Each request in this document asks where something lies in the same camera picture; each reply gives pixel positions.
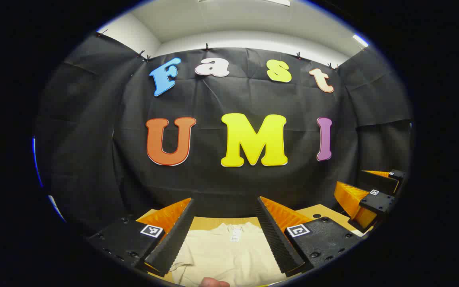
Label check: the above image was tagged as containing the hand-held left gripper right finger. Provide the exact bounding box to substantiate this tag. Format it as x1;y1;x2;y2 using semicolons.
255;195;365;277

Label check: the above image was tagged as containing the black backdrop cloth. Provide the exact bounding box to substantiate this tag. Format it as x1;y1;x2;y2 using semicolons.
34;32;413;236

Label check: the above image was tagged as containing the cream long-sleeved shirt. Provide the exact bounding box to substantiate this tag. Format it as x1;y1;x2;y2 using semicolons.
170;222;290;287

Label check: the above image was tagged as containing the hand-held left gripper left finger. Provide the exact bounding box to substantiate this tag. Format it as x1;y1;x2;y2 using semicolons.
87;197;196;277

